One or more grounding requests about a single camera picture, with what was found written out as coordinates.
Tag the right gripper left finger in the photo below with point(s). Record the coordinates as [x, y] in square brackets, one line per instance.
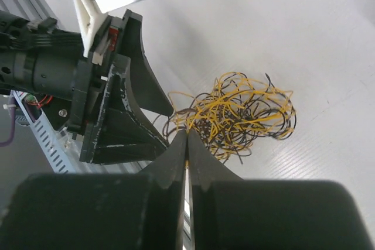
[101, 211]

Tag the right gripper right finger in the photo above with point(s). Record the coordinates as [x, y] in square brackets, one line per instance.
[229, 212]

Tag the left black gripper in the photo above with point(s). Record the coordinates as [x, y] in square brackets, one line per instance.
[109, 115]

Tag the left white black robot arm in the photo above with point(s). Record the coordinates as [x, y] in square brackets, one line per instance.
[39, 58]

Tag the slotted grey cable duct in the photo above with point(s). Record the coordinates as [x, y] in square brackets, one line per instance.
[46, 138]

